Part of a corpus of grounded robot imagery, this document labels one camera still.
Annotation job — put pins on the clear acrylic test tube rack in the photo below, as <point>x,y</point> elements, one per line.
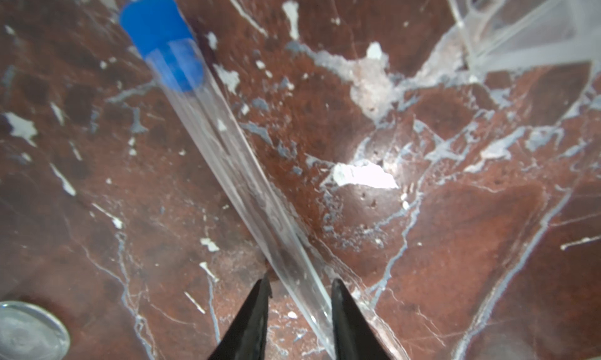
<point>500,35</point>

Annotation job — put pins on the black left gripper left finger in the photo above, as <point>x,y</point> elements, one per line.
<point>246,337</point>

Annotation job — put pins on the small glass jar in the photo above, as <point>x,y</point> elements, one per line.
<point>30,332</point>

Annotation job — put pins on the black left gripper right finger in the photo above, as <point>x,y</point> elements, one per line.
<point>353,337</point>

